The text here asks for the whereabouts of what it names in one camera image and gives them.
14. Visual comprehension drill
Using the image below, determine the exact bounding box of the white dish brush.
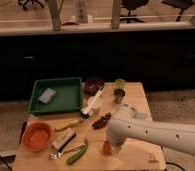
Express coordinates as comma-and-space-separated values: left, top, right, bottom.
80, 86, 104, 119

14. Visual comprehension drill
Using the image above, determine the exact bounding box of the black office chair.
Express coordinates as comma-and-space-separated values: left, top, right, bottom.
120, 0, 149, 23

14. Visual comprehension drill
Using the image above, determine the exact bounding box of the bunch of dark grapes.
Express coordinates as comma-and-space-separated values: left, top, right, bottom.
92, 113, 111, 130

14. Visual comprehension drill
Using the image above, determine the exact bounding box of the grey sponge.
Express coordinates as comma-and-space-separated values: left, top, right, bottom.
39, 88, 56, 104

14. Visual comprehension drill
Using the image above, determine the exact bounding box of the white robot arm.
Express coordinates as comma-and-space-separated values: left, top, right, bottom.
107, 104, 195, 155

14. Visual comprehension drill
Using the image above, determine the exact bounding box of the black cable right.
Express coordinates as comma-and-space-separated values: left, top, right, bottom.
160, 146, 187, 171

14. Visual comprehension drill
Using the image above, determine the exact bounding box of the orange-red apple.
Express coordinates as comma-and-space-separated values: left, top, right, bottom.
103, 140, 111, 156

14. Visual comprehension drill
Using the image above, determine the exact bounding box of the red bowl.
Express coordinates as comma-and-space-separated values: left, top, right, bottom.
22, 122, 52, 152

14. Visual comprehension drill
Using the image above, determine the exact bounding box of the dark maroon bowl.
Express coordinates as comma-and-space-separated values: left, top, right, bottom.
84, 77, 104, 96

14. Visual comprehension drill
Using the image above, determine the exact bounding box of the green cucumber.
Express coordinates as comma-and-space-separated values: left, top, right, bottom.
66, 139, 89, 165

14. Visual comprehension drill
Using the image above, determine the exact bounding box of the metal fork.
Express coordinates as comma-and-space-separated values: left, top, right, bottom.
48, 145, 85, 160

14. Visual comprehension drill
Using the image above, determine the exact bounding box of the wooden block brush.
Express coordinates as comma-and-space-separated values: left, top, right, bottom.
52, 128, 76, 152

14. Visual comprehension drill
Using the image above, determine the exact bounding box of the metal cup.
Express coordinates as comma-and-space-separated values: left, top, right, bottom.
114, 89, 125, 104

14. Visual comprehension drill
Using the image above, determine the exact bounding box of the green plastic tray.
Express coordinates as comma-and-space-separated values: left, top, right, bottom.
28, 77, 83, 115

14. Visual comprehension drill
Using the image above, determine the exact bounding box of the green cup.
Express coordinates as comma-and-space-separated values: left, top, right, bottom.
115, 78, 126, 89

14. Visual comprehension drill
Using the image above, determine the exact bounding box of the yellow banana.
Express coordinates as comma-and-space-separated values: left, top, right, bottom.
55, 119, 82, 132

